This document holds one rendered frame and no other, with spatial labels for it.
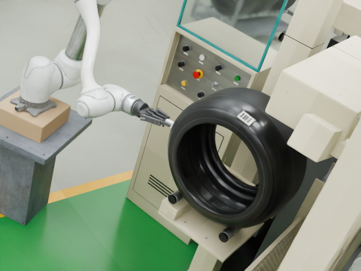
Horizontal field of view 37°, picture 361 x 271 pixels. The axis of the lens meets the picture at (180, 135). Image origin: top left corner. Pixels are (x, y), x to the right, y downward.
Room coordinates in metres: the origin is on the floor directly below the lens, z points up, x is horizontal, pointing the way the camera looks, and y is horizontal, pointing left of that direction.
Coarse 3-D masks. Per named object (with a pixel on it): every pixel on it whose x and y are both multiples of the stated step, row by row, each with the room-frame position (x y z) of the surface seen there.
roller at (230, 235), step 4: (228, 228) 1.71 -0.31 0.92; (232, 228) 1.72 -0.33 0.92; (224, 232) 1.68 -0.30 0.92; (228, 232) 1.69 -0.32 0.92; (232, 232) 1.70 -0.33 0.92; (236, 232) 1.72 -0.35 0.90; (220, 236) 1.67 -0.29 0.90; (224, 236) 1.67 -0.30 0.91; (228, 236) 1.67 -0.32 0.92; (232, 236) 1.69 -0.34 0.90; (224, 240) 1.66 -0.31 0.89
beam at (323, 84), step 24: (336, 48) 1.75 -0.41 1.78; (360, 48) 1.83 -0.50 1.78; (288, 72) 1.43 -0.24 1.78; (312, 72) 1.48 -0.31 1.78; (336, 72) 1.54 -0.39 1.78; (360, 72) 1.61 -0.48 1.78; (288, 96) 1.40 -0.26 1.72; (312, 96) 1.38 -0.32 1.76; (336, 96) 1.37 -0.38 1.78; (360, 96) 1.42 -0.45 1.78; (288, 120) 1.39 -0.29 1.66; (336, 120) 1.33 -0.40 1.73
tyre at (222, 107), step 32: (224, 96) 1.86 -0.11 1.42; (256, 96) 1.90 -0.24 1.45; (192, 128) 2.03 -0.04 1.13; (256, 128) 1.72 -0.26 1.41; (288, 128) 1.81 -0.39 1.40; (192, 160) 1.99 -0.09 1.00; (256, 160) 1.67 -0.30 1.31; (288, 160) 1.70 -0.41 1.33; (192, 192) 1.78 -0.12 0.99; (224, 192) 1.95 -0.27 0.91; (256, 192) 1.92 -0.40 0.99; (288, 192) 1.69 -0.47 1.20; (224, 224) 1.69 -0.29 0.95; (256, 224) 1.66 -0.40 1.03
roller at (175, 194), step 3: (174, 192) 1.82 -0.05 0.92; (177, 192) 1.83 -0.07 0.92; (171, 195) 1.80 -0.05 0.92; (174, 195) 1.81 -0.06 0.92; (177, 195) 1.81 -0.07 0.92; (180, 195) 1.83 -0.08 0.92; (168, 198) 1.80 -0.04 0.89; (171, 198) 1.80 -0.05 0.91; (174, 198) 1.79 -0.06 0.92; (177, 198) 1.80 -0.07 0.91; (180, 198) 1.82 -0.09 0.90; (171, 201) 1.80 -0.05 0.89; (174, 201) 1.79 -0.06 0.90; (177, 201) 1.80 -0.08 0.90
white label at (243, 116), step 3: (243, 111) 1.76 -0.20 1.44; (240, 114) 1.75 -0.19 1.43; (243, 114) 1.75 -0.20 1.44; (246, 114) 1.75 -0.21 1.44; (237, 117) 1.73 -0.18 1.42; (240, 117) 1.73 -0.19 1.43; (243, 117) 1.74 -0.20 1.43; (246, 117) 1.74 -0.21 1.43; (249, 117) 1.74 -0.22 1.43; (243, 120) 1.72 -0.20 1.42; (246, 120) 1.73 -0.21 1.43; (249, 120) 1.73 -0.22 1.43; (252, 120) 1.73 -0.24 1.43; (246, 123) 1.71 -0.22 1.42; (249, 123) 1.72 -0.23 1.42
